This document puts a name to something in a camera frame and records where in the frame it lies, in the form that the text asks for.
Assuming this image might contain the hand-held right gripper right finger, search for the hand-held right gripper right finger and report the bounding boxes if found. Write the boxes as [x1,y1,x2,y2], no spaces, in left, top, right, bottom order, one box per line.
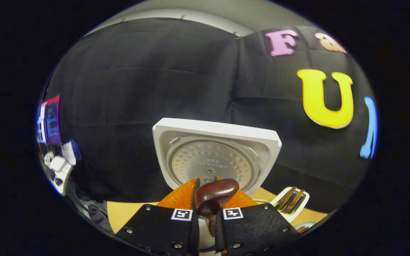
[214,188,301,256]

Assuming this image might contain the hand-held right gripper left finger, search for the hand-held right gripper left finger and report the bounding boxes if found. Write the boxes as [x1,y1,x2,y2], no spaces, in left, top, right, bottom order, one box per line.
[115,177,201,256]

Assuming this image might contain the dark wooden spoon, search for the dark wooden spoon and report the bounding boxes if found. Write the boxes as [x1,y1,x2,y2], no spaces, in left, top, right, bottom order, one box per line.
[195,178,240,238]

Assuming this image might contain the white rice cooker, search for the white rice cooker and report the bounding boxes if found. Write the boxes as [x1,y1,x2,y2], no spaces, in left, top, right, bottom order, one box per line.
[152,118,282,252]

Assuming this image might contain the brown bread slice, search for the brown bread slice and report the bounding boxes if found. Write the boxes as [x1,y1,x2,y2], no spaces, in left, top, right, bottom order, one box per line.
[285,190,305,215]
[274,187,296,210]

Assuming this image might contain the white toaster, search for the white toaster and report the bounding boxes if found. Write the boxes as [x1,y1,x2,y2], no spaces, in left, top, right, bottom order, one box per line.
[270,186,310,223]

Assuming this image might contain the white equipment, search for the white equipment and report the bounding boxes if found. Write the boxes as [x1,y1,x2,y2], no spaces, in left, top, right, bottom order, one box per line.
[44,140,82,196]

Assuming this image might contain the black backdrop cloth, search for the black backdrop cloth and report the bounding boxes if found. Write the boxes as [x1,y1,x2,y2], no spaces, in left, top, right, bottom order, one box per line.
[43,18,378,214]

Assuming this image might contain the colourful monitor screen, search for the colourful monitor screen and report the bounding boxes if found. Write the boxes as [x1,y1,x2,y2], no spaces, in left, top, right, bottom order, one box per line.
[37,95,62,144]

